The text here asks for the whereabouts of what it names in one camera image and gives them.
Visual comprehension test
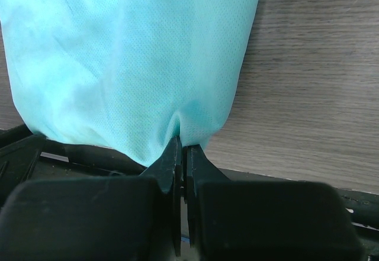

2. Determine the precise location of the teal t shirt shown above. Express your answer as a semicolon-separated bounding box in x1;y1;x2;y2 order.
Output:
1;0;258;166

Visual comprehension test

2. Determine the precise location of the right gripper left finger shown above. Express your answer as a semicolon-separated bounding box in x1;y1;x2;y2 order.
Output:
1;137;182;260

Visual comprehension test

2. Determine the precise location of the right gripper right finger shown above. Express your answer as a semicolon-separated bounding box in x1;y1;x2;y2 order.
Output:
185;146;362;260

